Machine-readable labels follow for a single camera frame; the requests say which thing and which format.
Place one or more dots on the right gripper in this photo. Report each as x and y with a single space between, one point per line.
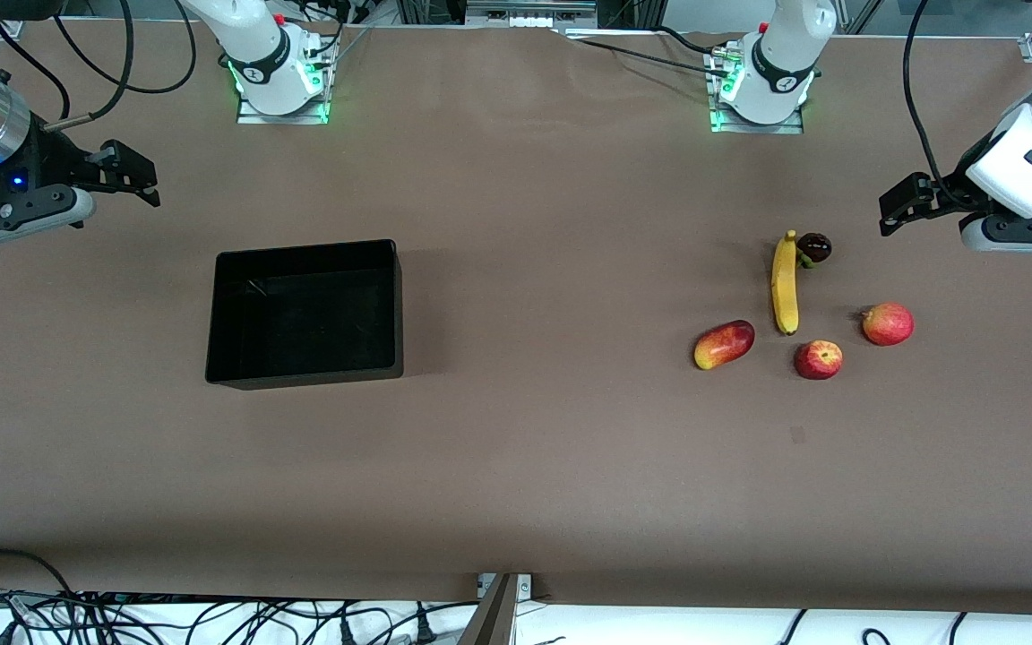
57 159

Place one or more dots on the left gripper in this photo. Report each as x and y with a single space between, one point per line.
948 193

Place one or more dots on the yellow banana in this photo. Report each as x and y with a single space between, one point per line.
784 287

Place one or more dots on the red yellow apple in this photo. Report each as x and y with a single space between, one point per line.
818 359

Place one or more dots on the black plastic box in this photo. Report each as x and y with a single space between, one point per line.
305 313

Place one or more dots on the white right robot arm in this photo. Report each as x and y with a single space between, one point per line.
247 36

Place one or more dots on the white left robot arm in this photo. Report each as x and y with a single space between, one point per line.
785 45

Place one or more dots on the dark purple mangosteen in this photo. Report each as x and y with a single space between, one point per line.
814 247

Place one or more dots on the red pomegranate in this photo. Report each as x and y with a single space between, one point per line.
888 323

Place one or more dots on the red yellow mango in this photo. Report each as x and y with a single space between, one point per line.
724 345

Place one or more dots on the white connector strip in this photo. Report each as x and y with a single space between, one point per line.
538 21

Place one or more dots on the brown table cover sheet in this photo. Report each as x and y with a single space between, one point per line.
516 493

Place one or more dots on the aluminium arm base plate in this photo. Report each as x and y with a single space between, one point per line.
283 118
758 128

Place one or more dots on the silver metal rail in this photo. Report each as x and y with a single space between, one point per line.
529 9

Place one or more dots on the silver post bracket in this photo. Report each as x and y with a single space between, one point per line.
525 586

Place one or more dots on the dark grey frame post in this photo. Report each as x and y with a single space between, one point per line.
491 618

